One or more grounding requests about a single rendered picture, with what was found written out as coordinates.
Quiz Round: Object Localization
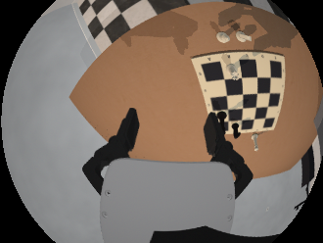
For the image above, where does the white rook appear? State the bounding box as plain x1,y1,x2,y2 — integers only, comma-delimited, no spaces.
226,64,240,80

